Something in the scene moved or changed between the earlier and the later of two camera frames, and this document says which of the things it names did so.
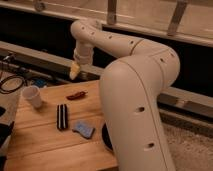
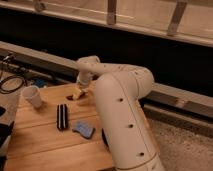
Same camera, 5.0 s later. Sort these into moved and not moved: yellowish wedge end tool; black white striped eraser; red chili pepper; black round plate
Moved: yellowish wedge end tool
Not moved: black round plate; black white striped eraser; red chili pepper
